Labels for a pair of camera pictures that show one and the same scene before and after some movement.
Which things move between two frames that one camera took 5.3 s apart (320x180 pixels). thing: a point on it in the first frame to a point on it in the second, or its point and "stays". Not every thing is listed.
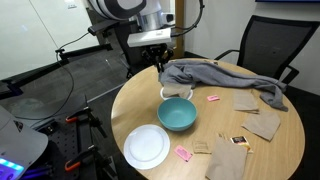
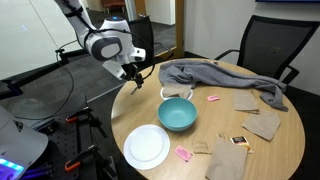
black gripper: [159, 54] to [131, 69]
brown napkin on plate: [176, 89] stays
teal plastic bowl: [177, 113] stays
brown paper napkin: [245, 101] stays
